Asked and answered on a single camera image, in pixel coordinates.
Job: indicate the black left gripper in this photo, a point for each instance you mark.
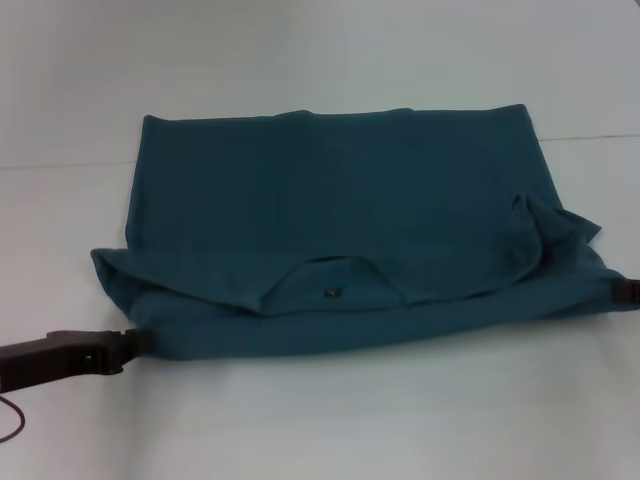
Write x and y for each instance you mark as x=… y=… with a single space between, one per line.
x=55 y=357

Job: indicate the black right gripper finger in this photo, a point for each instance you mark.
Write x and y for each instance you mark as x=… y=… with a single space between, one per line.
x=629 y=291

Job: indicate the teal t-shirt with FREE print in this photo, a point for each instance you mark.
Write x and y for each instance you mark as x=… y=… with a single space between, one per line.
x=325 y=200

